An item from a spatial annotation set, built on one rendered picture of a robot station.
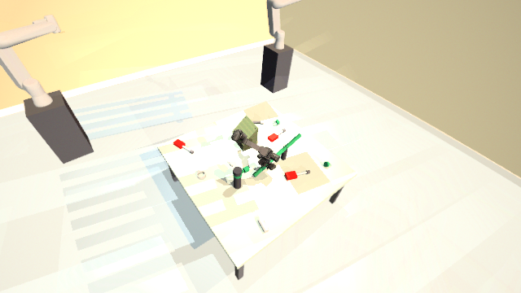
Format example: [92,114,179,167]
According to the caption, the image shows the green cylindrical tube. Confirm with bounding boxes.
[253,133,302,177]

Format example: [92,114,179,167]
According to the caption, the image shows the green cup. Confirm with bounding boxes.
[233,166,250,179]

